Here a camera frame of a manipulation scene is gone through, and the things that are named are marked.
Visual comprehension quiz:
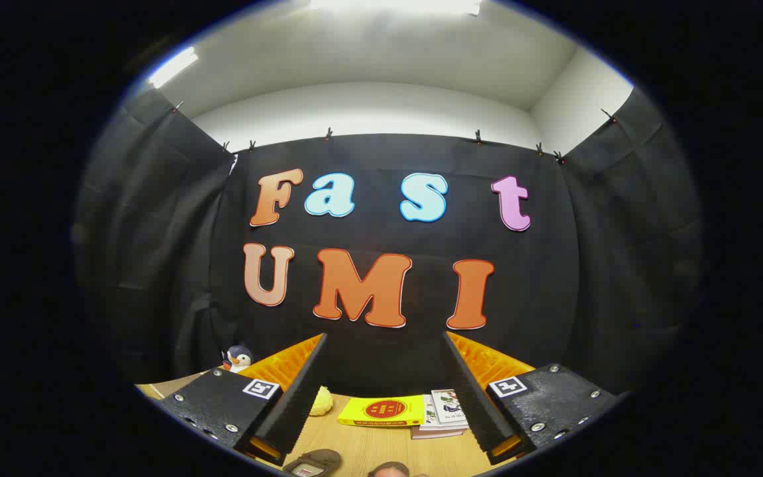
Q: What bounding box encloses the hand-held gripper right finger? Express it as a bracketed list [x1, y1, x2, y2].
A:
[441, 331, 623, 466]

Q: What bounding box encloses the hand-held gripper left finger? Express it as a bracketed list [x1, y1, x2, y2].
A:
[155, 333, 329, 466]

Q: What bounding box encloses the yellow round plush ball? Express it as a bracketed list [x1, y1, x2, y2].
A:
[309, 386, 334, 417]

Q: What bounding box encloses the penguin plush toy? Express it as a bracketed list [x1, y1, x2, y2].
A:
[221, 344, 254, 374]

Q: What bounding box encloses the yellow book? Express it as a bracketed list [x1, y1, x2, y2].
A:
[337, 396, 426, 427]

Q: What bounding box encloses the black backdrop cloth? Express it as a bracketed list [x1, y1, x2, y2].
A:
[74, 86, 703, 398]

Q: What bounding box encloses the row of black clips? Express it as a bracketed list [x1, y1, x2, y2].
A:
[171, 101, 618, 165]

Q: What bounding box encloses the ceiling light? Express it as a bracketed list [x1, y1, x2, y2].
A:
[309, 0, 483, 16]
[148, 46, 199, 89]

